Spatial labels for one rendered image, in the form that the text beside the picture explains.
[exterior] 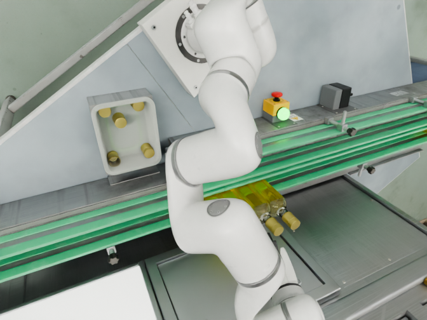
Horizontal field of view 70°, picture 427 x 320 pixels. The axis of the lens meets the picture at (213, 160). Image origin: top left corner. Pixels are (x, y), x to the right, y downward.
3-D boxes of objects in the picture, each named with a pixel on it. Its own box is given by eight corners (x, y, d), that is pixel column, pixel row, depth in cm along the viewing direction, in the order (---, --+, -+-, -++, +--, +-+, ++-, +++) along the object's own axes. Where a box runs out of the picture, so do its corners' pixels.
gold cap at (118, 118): (110, 113, 90) (113, 118, 87) (123, 111, 92) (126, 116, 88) (113, 124, 92) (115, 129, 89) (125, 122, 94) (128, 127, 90)
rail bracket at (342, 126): (321, 123, 115) (349, 138, 105) (325, 105, 111) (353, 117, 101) (329, 121, 116) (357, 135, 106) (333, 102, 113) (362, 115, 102)
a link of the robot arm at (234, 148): (183, 84, 55) (146, 137, 46) (248, 55, 47) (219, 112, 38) (222, 139, 62) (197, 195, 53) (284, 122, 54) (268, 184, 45)
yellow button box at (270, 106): (261, 116, 117) (272, 123, 112) (262, 97, 113) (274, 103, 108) (276, 112, 120) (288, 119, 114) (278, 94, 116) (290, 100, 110)
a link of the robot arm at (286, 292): (305, 317, 71) (300, 306, 73) (310, 293, 66) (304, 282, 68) (274, 323, 70) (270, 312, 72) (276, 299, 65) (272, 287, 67)
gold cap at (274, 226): (264, 228, 90) (272, 237, 87) (265, 218, 88) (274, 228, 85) (274, 225, 92) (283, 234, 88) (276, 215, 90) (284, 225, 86)
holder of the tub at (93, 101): (106, 176, 102) (110, 189, 96) (86, 96, 87) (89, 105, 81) (156, 164, 108) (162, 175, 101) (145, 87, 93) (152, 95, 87)
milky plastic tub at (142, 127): (102, 164, 98) (106, 178, 92) (85, 96, 87) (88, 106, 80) (155, 151, 104) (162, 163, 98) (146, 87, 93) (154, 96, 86)
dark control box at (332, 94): (318, 103, 127) (332, 110, 120) (321, 84, 123) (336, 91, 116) (333, 100, 130) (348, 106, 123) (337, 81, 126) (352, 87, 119)
